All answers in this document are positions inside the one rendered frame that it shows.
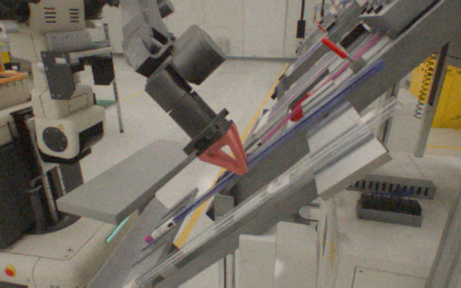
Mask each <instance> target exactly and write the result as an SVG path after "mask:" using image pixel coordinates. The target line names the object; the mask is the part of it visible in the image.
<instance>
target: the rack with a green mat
mask: <svg viewBox="0 0 461 288"><path fill-rule="evenodd" d="M103 27H104V31H105V37H106V40H91V45H92V46H98V45H105V44H107V46H110V47H111V45H110V39H109V33H108V24H103ZM0 51H9V46H8V45H0ZM77 83H80V84H81V77H80V73H79V72H78V73H77ZM112 84H113V89H114V94H115V100H104V99H97V104H96V106H100V107H103V108H104V109H107V108H111V107H114V106H116V105H117V115H118V124H119V130H120V133H123V132H124V130H123V120H122V115H121V109H120V104H119V98H118V88H117V82H116V77H115V78H114V80H113V81H112Z"/></svg>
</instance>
